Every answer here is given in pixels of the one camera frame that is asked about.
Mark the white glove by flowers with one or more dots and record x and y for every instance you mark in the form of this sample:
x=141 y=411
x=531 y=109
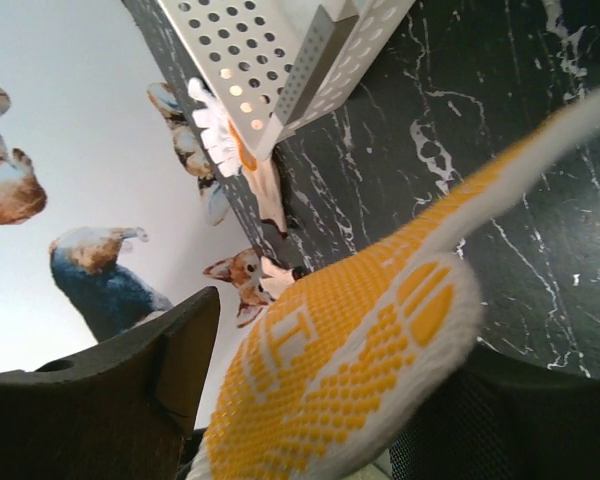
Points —
x=230 y=155

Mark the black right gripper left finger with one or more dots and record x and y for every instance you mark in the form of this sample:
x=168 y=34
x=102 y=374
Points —
x=123 y=409

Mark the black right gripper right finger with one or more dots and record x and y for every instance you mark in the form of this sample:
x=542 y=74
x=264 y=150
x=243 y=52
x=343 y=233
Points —
x=500 y=418

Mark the white perforated storage basket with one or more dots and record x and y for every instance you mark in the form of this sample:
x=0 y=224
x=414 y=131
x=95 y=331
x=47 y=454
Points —
x=276 y=66

